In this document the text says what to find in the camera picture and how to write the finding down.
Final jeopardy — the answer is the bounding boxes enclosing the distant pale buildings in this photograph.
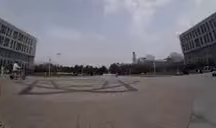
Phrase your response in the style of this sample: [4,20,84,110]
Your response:
[131,51,186,66]

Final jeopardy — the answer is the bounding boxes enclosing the grey building with window grid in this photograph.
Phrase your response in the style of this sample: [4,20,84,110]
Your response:
[0,15,38,75]

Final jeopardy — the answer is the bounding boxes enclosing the dark building with window grid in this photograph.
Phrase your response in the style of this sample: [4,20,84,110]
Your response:
[178,9,216,68]

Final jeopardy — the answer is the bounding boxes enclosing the brownish paved plaza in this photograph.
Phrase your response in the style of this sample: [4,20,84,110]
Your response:
[0,73,216,128]

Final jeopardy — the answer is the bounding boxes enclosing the row of trees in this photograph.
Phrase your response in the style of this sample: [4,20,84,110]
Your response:
[33,61,197,76]

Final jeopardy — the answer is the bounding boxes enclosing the lamp pole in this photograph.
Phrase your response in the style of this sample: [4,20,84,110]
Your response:
[152,60,157,76]

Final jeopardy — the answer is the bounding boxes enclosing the grey asphalt road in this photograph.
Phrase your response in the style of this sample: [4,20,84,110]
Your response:
[186,73,216,128]

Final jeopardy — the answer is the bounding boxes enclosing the person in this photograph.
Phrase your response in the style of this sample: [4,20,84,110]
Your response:
[11,61,22,76]

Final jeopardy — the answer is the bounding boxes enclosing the bicycle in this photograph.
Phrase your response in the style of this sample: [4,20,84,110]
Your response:
[9,71,27,81]

